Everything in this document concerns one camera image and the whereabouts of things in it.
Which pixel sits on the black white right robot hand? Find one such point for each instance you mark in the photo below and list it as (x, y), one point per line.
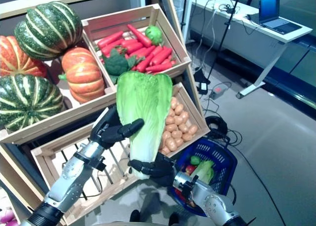
(160, 171)

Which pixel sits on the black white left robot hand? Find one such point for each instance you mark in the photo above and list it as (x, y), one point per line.
(106, 132)

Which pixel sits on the green white napa cabbage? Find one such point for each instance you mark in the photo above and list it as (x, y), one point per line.
(203, 170)
(145, 100)

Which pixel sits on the blue plastic shopping basket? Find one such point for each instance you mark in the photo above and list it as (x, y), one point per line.
(233, 161)

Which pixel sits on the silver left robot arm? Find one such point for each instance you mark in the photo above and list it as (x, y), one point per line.
(71, 176)

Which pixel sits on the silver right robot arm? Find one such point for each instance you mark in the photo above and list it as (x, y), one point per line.
(217, 203)

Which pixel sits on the dark brown potato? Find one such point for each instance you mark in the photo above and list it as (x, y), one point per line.
(165, 150)

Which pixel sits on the tan plastic potato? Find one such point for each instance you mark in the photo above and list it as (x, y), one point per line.
(179, 108)
(171, 144)
(169, 120)
(184, 116)
(193, 129)
(171, 127)
(178, 142)
(171, 111)
(174, 103)
(166, 134)
(183, 128)
(186, 137)
(176, 134)
(178, 120)

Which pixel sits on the red apple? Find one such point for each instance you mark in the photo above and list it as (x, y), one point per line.
(190, 170)

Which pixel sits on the red bell pepper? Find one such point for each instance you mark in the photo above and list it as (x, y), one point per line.
(180, 196)

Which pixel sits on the green bell pepper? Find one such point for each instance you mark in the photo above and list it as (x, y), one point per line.
(195, 160)

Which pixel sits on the wooden slatted cabbage crate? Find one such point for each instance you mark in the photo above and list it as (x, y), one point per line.
(61, 140)

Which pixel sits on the wooden display rack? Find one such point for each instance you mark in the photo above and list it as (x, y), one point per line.
(61, 113)

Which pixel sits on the orange ribbed pumpkin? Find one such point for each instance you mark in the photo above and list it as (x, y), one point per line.
(17, 58)
(84, 75)

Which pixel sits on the dark green broccoli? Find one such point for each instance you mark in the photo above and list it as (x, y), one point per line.
(116, 63)

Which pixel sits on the wooden potato crate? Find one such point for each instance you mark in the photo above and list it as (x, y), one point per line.
(195, 110)

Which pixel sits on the orange red plastic carrot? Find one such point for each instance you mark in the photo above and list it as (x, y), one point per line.
(159, 67)
(109, 39)
(145, 63)
(161, 56)
(139, 36)

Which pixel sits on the green striped pumpkin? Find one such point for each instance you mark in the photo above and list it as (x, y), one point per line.
(27, 102)
(49, 31)

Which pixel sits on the black power adapter white label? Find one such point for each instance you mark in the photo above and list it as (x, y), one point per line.
(204, 87)

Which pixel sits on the black tripod stand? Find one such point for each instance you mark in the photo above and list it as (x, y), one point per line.
(201, 75)

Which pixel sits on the light green lettuce head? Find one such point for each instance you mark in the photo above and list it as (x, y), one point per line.
(153, 34)

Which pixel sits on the wooden carrot crate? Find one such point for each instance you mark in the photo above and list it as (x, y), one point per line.
(118, 21)

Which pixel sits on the white desk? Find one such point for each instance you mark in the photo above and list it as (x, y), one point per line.
(251, 38)

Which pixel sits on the open laptop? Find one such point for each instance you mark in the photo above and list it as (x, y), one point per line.
(269, 6)

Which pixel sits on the grey power strip red switch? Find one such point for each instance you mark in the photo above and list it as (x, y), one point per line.
(218, 91)

